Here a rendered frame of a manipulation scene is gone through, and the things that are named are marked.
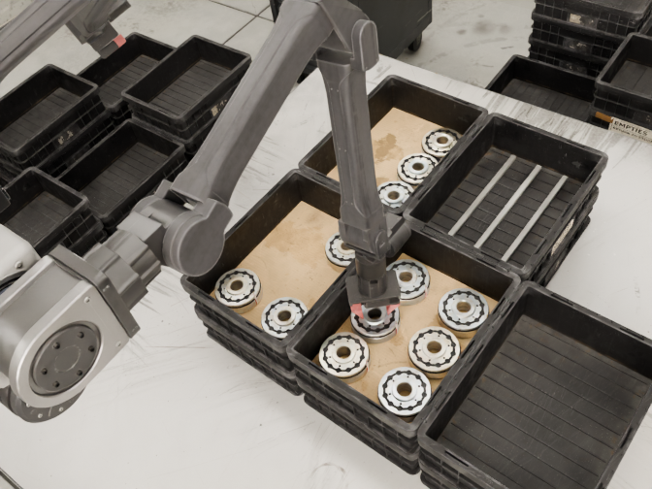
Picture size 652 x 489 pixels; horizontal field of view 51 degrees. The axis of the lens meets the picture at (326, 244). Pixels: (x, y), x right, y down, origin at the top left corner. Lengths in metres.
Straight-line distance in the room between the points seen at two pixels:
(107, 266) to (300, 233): 0.88
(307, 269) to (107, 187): 1.20
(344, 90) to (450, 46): 2.50
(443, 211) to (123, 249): 0.98
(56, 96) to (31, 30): 1.77
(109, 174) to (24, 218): 0.36
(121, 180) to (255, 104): 1.73
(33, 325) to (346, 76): 0.55
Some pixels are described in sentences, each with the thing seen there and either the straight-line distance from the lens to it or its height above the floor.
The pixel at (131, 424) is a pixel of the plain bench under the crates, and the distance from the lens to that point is 1.63.
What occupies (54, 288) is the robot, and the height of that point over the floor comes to 1.50.
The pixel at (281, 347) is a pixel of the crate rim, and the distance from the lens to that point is 1.35.
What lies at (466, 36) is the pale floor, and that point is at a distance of 3.59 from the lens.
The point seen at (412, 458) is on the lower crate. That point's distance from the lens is 1.36.
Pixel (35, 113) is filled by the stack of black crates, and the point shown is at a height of 0.49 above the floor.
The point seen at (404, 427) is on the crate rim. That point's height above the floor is 0.93.
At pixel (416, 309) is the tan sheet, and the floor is 0.83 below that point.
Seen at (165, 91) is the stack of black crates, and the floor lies 0.49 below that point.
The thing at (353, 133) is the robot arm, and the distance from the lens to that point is 1.08.
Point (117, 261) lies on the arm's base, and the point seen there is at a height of 1.49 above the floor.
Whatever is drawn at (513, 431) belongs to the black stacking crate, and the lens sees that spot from 1.36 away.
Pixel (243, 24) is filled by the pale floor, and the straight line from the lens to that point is 3.88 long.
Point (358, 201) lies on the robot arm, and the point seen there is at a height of 1.22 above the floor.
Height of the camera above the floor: 2.07
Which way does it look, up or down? 51 degrees down
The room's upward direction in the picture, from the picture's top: 11 degrees counter-clockwise
